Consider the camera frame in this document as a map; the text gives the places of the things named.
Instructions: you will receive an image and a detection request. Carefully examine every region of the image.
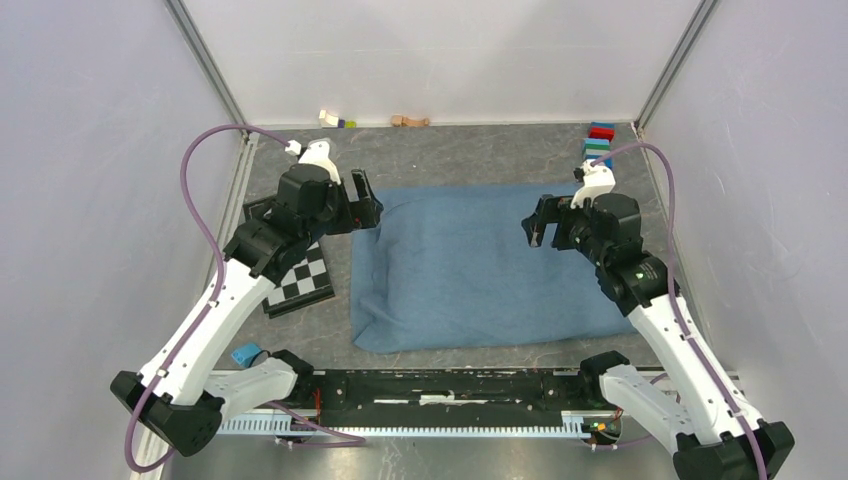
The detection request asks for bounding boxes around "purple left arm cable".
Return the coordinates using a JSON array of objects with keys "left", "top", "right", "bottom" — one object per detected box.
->
[{"left": 123, "top": 124, "right": 367, "bottom": 474}]

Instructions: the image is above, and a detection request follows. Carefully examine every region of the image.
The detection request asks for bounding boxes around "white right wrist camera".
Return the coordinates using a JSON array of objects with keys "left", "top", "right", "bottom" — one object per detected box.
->
[{"left": 570, "top": 160, "right": 616, "bottom": 209}]

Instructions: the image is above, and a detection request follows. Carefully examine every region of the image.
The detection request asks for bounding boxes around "small wooden toy piece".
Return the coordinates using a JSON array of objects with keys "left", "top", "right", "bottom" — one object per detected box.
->
[{"left": 390, "top": 115, "right": 430, "bottom": 127}]

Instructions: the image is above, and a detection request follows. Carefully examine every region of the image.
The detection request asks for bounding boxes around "black white checkerboard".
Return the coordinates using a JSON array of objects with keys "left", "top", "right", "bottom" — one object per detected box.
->
[{"left": 242, "top": 195, "right": 337, "bottom": 321}]

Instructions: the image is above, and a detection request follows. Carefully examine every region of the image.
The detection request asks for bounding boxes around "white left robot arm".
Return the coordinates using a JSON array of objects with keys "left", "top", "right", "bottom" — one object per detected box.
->
[{"left": 110, "top": 164, "right": 383, "bottom": 457}]

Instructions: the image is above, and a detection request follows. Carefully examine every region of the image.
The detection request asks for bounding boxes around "light blue toothed strip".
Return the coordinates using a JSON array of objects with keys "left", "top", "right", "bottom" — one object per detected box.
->
[{"left": 218, "top": 412, "right": 590, "bottom": 440}]

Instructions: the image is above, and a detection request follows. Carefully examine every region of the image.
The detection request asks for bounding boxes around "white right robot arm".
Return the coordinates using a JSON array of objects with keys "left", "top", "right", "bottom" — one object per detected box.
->
[{"left": 521, "top": 193, "right": 795, "bottom": 479}]

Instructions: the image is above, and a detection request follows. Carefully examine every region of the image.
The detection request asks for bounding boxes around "blue green white block stack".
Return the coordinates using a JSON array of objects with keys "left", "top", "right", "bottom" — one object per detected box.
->
[{"left": 581, "top": 138, "right": 611, "bottom": 161}]

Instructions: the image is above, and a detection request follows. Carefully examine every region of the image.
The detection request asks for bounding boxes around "blue fabric pillowcase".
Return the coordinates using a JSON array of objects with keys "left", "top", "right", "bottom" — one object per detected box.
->
[{"left": 350, "top": 184, "right": 633, "bottom": 353}]

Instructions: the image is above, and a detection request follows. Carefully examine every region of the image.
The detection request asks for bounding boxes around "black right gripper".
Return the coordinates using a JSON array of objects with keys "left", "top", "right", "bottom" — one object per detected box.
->
[{"left": 521, "top": 193, "right": 609, "bottom": 266}]

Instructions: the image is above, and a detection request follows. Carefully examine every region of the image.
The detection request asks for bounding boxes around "small white coloured toy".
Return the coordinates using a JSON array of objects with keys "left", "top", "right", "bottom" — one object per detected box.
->
[{"left": 318, "top": 109, "right": 357, "bottom": 129}]

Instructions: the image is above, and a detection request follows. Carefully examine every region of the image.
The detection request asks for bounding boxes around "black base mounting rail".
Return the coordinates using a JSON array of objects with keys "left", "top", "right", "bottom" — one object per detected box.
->
[{"left": 281, "top": 368, "right": 616, "bottom": 428}]

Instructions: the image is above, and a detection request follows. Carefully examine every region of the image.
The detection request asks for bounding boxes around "small light blue block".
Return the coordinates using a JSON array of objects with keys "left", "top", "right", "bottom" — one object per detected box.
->
[{"left": 230, "top": 342, "right": 263, "bottom": 369}]

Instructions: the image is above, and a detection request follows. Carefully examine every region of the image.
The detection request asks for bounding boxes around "red and blue block stack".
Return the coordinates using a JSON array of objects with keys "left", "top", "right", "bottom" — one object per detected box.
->
[{"left": 588, "top": 122, "right": 615, "bottom": 142}]

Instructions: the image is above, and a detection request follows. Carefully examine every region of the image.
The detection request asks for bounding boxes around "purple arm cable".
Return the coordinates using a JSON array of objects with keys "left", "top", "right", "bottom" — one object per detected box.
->
[
  {"left": 589, "top": 142, "right": 770, "bottom": 480},
  {"left": 123, "top": 124, "right": 367, "bottom": 474}
]

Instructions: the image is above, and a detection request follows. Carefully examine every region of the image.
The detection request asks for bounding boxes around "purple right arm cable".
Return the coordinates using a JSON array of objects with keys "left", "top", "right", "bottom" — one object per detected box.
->
[{"left": 589, "top": 142, "right": 770, "bottom": 480}]

